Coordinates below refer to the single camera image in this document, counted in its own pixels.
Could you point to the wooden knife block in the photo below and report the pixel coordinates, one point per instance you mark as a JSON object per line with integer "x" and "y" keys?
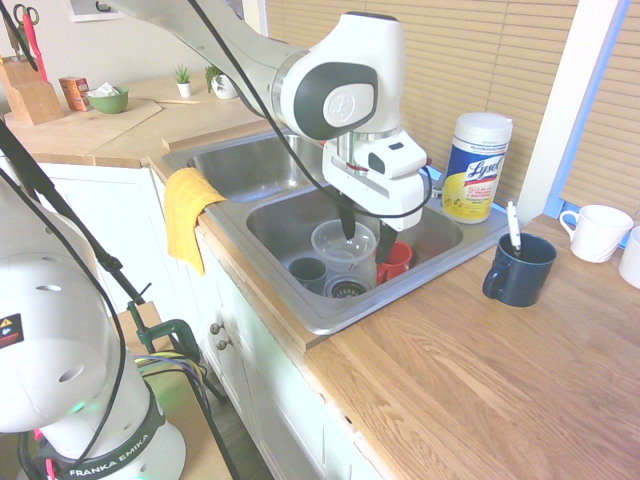
{"x": 30, "y": 97}

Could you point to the white kitchen cabinet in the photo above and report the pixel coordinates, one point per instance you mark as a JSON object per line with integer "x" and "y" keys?
{"x": 250, "y": 360}

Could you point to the wooden cutting board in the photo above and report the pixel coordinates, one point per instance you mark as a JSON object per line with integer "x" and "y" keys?
{"x": 85, "y": 127}

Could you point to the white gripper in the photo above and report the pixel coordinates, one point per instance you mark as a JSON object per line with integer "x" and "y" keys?
{"x": 395, "y": 200}

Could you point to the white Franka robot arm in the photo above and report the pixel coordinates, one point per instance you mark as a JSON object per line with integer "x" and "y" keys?
{"x": 320, "y": 65}

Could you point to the yellow dish cloth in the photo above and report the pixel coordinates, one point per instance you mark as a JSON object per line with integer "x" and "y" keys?
{"x": 185, "y": 220}

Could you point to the narrow tan window blind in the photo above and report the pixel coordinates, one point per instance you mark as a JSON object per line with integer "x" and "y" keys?
{"x": 607, "y": 125}

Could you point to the thin wooden stick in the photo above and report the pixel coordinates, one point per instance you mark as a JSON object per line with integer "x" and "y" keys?
{"x": 180, "y": 102}

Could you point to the beige window blinds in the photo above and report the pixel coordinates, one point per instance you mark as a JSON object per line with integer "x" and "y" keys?
{"x": 582, "y": 115}

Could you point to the green metal clamp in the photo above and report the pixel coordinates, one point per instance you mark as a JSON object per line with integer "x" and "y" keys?
{"x": 170, "y": 332}

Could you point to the stainless steel double sink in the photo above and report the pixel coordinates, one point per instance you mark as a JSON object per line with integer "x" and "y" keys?
{"x": 270, "y": 165}

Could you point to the black camera stand pole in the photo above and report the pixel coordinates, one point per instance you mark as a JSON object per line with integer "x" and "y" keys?
{"x": 75, "y": 220}

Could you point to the red mug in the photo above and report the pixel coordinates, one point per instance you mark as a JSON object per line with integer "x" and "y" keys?
{"x": 397, "y": 262}

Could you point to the Lysol wipes canister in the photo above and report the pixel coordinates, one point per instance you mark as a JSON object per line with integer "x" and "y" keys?
{"x": 472, "y": 170}

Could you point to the metal sink drain strainer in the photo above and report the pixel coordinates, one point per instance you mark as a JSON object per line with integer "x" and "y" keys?
{"x": 348, "y": 289}

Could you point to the white paper sheet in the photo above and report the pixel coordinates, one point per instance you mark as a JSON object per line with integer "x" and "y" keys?
{"x": 95, "y": 12}

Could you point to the cream window post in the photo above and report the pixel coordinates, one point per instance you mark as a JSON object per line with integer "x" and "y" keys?
{"x": 560, "y": 115}

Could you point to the wide tan window blind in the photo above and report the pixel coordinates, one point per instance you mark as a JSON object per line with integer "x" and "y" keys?
{"x": 440, "y": 60}

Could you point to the white packet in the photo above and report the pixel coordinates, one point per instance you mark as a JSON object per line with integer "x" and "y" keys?
{"x": 105, "y": 90}

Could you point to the green bowl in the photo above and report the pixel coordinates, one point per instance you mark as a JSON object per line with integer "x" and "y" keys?
{"x": 110, "y": 102}

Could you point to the bushy potted plant round pot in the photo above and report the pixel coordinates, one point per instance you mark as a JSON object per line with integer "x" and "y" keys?
{"x": 224, "y": 87}

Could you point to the small potted plant white pot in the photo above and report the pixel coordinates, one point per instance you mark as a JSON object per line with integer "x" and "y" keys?
{"x": 184, "y": 87}

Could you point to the grey cup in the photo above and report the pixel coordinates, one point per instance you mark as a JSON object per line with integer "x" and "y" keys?
{"x": 307, "y": 272}

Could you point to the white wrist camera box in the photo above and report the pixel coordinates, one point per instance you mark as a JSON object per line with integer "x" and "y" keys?
{"x": 400, "y": 157}

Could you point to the clear plastic container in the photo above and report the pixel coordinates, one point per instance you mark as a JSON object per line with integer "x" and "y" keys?
{"x": 330, "y": 255}

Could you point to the metal cabinet knob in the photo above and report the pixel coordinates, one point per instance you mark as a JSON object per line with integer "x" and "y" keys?
{"x": 216, "y": 328}
{"x": 222, "y": 344}

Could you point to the orange cardboard box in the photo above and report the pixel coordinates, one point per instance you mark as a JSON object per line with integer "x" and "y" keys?
{"x": 74, "y": 92}

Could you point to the dark blue mug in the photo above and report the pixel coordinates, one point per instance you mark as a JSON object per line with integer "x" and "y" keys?
{"x": 525, "y": 280}

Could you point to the white mug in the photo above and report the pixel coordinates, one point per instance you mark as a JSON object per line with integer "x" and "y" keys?
{"x": 600, "y": 235}
{"x": 631, "y": 262}

